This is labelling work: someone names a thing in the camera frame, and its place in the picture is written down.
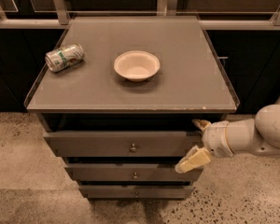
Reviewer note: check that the crushed green white can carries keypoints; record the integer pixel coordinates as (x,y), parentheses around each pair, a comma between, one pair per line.
(64,57)

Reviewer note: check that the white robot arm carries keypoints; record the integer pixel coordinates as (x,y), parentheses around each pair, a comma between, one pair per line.
(259,136)

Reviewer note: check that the grey top drawer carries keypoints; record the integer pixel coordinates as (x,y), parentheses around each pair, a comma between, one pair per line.
(122,144)

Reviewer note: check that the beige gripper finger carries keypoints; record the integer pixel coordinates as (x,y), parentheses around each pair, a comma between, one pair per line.
(201,124)
(196,157)

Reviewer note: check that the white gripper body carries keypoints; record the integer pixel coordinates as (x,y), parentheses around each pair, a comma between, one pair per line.
(215,138)

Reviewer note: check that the metal glass railing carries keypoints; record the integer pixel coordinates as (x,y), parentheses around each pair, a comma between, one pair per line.
(211,14)

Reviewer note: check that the grey drawer cabinet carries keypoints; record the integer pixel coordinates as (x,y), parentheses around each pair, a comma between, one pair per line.
(92,97)

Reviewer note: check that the grey bottom drawer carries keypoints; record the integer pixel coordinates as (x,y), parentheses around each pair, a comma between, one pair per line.
(135,192)

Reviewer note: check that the grey middle drawer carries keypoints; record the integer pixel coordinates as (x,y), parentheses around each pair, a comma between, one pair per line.
(108,172)

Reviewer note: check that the grey drawer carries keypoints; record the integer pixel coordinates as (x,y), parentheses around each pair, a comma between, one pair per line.
(135,192)
(108,172)
(122,144)

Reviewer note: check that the white paper bowl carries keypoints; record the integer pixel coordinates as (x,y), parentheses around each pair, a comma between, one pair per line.
(137,65)

